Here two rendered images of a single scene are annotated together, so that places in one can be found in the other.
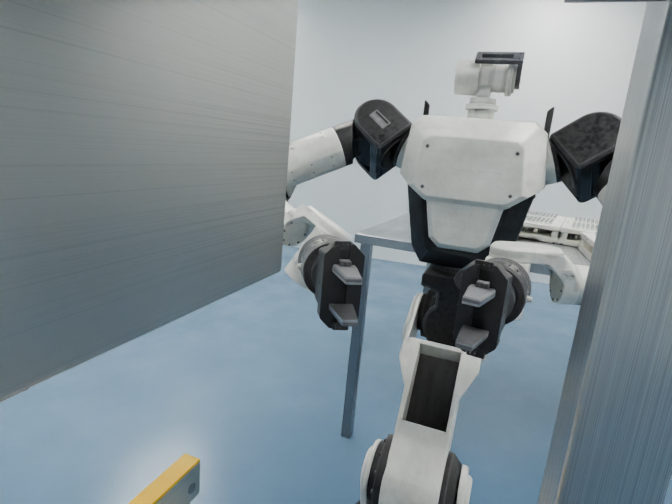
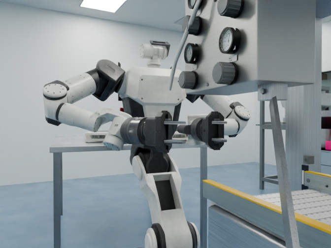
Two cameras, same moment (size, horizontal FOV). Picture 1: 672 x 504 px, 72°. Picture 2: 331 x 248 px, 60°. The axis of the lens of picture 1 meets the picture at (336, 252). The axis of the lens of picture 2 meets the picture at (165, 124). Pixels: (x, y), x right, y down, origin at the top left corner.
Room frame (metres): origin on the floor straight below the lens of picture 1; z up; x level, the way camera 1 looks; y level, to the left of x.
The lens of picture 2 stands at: (-0.03, 0.55, 1.05)
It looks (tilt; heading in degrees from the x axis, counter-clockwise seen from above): 1 degrees down; 319
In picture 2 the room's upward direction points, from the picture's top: straight up
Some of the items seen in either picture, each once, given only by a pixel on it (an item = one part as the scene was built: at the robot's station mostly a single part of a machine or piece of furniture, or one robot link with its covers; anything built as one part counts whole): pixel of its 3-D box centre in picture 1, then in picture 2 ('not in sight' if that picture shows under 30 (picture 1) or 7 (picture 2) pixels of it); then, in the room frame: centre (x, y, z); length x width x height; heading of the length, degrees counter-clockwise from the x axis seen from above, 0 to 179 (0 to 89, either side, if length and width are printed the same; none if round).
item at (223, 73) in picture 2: not in sight; (224, 70); (0.23, 0.20, 1.12); 0.03 x 0.03 x 0.04; 70
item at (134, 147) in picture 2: (456, 297); (148, 156); (1.06, -0.29, 0.87); 0.28 x 0.13 x 0.18; 160
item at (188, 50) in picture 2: not in sight; (191, 53); (0.34, 0.16, 1.17); 0.04 x 0.01 x 0.04; 160
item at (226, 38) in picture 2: not in sight; (229, 41); (0.22, 0.20, 1.16); 0.04 x 0.01 x 0.04; 160
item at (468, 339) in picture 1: (469, 340); (219, 140); (0.53, -0.17, 0.98); 0.06 x 0.03 x 0.02; 152
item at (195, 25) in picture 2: not in sight; (191, 22); (0.33, 0.17, 1.22); 0.03 x 0.03 x 0.04; 70
